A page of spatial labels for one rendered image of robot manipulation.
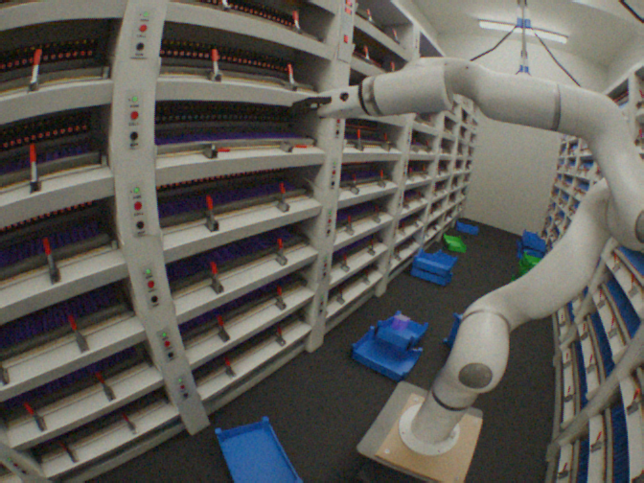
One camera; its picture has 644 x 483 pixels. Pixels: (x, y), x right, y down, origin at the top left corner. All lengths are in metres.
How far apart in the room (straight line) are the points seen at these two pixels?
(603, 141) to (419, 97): 0.33
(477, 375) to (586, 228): 0.33
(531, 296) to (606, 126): 0.32
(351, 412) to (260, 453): 0.41
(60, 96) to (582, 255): 0.96
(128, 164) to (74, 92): 0.20
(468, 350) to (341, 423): 0.76
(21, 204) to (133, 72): 0.34
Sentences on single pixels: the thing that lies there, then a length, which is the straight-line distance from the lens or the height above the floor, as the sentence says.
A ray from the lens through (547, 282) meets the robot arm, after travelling 0.54.
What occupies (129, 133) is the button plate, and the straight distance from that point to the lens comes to 0.62.
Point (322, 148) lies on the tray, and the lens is 1.03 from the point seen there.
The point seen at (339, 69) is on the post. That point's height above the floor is 1.24.
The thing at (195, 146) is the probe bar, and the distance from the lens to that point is 0.74.
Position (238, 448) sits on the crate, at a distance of 1.13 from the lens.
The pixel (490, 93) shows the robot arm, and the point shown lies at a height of 1.12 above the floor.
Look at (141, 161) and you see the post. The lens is 0.64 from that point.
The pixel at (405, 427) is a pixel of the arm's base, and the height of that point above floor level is 0.30.
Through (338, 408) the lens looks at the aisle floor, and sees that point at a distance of 1.23.
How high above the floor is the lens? 1.02
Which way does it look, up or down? 22 degrees down
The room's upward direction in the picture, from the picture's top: 5 degrees clockwise
